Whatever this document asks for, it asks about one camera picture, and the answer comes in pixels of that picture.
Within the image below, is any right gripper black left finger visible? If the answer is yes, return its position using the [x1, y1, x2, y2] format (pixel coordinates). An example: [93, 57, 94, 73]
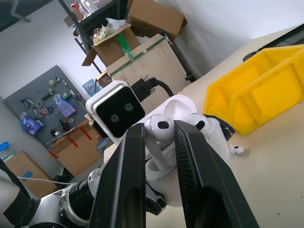
[88, 123, 146, 228]

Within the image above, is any stack of cardboard boxes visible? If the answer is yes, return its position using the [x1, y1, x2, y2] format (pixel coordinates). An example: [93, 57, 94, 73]
[105, 33, 191, 113]

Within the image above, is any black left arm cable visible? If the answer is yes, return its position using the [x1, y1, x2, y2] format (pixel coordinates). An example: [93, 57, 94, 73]
[131, 75, 176, 98]

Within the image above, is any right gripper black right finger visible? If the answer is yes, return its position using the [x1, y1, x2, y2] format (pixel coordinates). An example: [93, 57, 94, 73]
[174, 120, 260, 228]

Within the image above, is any small open cardboard box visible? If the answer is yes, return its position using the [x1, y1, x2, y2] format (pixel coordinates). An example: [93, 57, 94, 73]
[95, 70, 113, 88]

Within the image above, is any cardboard box with blue label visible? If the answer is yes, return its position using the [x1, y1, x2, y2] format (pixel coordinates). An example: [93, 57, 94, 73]
[4, 149, 58, 200]

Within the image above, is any black metal shelf rack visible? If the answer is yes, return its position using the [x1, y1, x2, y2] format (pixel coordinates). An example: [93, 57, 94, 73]
[57, 0, 134, 75]

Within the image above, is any white earbud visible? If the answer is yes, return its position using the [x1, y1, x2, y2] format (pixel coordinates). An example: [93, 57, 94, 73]
[144, 113, 177, 172]
[228, 142, 245, 157]

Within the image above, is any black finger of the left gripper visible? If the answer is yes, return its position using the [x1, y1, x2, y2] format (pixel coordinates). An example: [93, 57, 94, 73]
[144, 181, 167, 210]
[218, 118, 236, 141]

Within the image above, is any black strap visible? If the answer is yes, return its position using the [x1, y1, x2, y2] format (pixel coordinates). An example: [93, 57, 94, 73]
[0, 156, 41, 227]

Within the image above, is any white earbud case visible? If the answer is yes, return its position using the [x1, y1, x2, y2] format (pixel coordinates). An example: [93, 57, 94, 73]
[143, 94, 231, 208]

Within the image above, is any open cardboard box with clutter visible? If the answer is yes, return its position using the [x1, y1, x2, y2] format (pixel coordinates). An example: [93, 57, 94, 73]
[81, 23, 141, 69]

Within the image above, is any thin white cable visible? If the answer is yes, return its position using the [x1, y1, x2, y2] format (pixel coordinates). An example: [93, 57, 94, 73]
[0, 174, 72, 185]

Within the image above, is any closed brown cardboard box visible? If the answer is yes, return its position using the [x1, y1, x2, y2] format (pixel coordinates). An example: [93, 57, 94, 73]
[126, 0, 189, 41]

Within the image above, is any cardboard box with red tape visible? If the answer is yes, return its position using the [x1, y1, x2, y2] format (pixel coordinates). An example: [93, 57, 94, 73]
[47, 119, 105, 177]

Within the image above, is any green plastic bag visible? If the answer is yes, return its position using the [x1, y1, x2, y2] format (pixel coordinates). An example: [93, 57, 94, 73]
[114, 31, 135, 60]

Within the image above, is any yellow plastic bin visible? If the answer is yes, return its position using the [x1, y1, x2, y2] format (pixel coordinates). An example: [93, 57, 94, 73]
[203, 44, 304, 137]

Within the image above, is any grey tool pegboard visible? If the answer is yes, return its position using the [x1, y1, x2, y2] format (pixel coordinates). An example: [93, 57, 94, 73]
[3, 65, 88, 153]

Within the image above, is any pale robot torso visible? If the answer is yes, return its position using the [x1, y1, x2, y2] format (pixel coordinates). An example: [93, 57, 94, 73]
[0, 178, 21, 214]

